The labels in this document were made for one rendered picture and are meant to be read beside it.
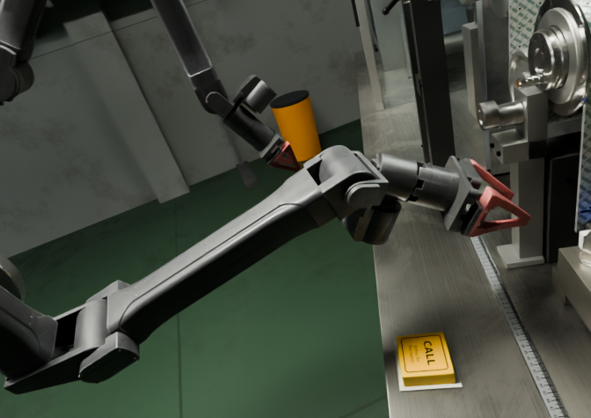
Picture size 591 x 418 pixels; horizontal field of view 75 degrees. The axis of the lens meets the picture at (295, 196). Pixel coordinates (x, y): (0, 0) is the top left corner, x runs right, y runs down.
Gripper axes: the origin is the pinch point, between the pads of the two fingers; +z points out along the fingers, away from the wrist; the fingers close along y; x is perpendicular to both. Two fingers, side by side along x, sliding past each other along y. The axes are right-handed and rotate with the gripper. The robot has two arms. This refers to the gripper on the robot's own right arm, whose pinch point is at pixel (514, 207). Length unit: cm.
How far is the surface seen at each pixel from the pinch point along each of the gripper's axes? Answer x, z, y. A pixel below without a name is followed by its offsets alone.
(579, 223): -0.1, 9.3, -0.2
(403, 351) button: -22.6, -8.4, 9.0
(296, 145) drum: -122, -36, -274
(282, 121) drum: -102, -53, -274
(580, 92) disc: 15.9, -0.3, -0.4
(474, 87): 0, 16, -74
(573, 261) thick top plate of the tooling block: -2.3, 6.5, 6.4
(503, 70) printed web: 11.2, 6.5, -38.5
